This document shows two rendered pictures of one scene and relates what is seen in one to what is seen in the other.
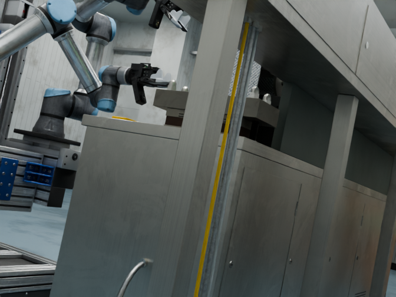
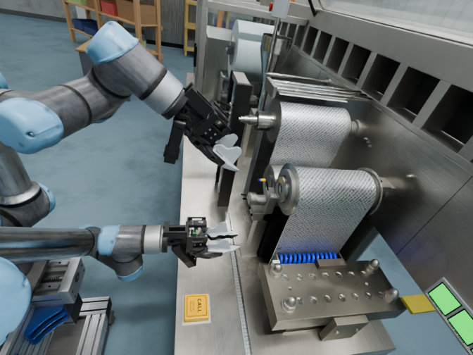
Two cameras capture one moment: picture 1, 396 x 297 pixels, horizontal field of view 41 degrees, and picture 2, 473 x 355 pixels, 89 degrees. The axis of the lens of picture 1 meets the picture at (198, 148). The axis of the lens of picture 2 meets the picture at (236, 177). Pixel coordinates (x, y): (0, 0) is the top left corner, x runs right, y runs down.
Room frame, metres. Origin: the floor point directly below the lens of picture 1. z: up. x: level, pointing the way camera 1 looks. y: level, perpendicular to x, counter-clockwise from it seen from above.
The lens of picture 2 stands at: (1.75, 0.51, 1.67)
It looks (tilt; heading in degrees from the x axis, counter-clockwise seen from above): 38 degrees down; 312
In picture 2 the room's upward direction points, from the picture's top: 12 degrees clockwise
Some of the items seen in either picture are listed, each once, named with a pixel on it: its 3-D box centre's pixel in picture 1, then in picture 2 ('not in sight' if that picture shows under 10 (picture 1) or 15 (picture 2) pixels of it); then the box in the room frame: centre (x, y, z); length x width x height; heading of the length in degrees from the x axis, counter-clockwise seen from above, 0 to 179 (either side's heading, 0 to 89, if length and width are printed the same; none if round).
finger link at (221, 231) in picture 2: (167, 79); (222, 229); (2.07, 0.17, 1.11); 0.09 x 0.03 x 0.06; 67
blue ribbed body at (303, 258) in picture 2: not in sight; (308, 258); (1.88, -0.05, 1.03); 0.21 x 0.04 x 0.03; 58
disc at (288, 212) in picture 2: not in sight; (287, 189); (2.01, 0.01, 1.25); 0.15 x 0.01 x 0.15; 148
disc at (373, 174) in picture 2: not in sight; (362, 191); (1.88, -0.20, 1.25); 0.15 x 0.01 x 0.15; 148
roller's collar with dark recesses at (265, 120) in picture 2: not in sight; (265, 121); (2.24, -0.10, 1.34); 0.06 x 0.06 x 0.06; 58
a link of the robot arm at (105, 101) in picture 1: (106, 98); (123, 258); (2.21, 0.42, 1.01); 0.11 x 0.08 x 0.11; 25
